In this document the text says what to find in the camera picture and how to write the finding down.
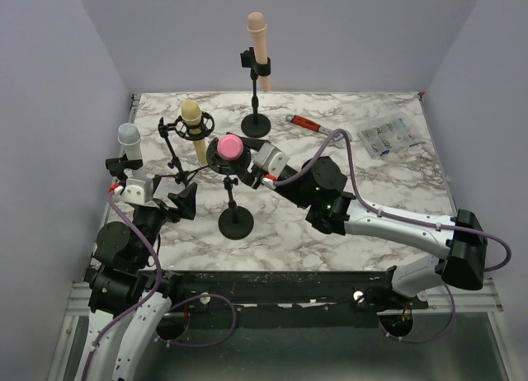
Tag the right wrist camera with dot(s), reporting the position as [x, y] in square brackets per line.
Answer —
[270, 159]

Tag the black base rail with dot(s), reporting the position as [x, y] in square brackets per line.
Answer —
[273, 299]

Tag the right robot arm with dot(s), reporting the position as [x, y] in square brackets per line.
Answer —
[455, 247]

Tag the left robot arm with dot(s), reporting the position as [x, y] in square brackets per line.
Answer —
[128, 291]

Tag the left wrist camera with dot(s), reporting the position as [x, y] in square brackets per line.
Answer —
[134, 191]

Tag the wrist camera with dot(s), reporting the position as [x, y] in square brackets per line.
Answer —
[134, 191]
[270, 159]

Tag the pink microphone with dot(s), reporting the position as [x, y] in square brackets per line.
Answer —
[230, 147]

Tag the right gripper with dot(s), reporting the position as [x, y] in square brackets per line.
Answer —
[253, 179]

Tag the white grey-headed microphone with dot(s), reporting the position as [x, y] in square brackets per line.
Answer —
[130, 139]

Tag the tall black round-base stand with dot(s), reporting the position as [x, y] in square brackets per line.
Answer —
[255, 125]

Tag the peach microphone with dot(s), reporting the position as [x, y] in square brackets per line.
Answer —
[257, 27]

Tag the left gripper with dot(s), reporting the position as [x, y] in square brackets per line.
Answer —
[186, 200]

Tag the red handled adjustable wrench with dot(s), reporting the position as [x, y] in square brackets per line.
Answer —
[338, 141]

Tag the black tripod shock-mount stand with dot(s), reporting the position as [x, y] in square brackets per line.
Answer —
[180, 143]

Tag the beige microphone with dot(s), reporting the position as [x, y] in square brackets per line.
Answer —
[192, 117]

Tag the clear plastic parts box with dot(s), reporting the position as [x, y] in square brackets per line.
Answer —
[388, 134]

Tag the black shock-mount round-base stand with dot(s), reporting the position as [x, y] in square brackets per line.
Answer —
[235, 222]

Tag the black clip round-base stand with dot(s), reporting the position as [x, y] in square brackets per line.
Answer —
[123, 168]

